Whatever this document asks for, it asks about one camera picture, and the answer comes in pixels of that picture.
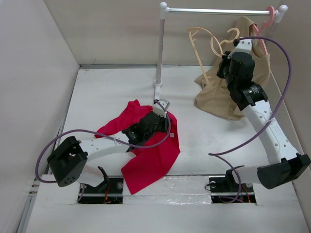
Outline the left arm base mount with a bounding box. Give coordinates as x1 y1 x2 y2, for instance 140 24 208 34
77 166 124 204

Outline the white clothes rack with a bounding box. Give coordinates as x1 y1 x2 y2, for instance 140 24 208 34
154 1 288 100

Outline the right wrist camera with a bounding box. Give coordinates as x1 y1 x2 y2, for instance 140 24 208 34
232 38 252 53

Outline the beige t shirt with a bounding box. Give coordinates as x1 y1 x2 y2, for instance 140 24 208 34
194 16 271 121

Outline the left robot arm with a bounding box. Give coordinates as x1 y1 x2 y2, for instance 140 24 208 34
47 112 171 193

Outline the pink plastic hanger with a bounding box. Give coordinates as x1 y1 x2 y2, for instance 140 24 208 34
249 5 276 57

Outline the beige plastic hanger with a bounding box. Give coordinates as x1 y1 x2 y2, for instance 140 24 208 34
187 27 240 85

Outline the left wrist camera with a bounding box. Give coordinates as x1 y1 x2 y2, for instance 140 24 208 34
152 99 170 118

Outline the red t shirt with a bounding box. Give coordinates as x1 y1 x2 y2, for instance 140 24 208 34
97 100 180 195

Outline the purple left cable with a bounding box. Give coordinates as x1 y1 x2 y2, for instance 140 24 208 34
35 100 172 202

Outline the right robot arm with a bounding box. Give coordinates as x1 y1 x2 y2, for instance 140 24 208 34
217 51 311 191

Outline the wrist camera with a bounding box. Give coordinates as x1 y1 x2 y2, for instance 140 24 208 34
232 38 252 53
152 99 170 118

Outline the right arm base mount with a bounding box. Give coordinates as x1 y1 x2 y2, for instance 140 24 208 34
205 169 257 204

